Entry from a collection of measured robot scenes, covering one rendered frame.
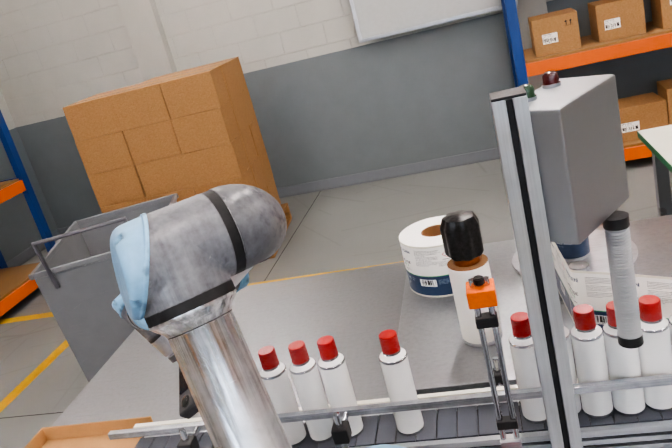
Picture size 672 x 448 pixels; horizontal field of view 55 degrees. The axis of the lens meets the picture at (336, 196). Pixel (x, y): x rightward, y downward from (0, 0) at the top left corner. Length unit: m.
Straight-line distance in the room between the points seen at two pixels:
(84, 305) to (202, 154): 1.58
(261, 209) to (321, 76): 4.87
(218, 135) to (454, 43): 2.17
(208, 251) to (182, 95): 3.71
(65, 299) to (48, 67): 3.71
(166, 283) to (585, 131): 0.57
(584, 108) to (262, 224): 0.45
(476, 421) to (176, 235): 0.72
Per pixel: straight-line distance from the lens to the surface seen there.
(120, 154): 4.72
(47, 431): 1.80
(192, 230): 0.79
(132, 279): 0.77
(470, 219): 1.36
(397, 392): 1.22
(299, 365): 1.23
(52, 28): 6.63
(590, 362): 1.19
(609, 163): 0.98
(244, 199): 0.82
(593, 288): 1.34
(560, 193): 0.89
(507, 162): 0.87
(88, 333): 3.43
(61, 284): 3.33
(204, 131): 4.47
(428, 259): 1.65
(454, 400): 1.20
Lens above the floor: 1.68
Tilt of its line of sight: 17 degrees down
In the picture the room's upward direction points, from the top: 15 degrees counter-clockwise
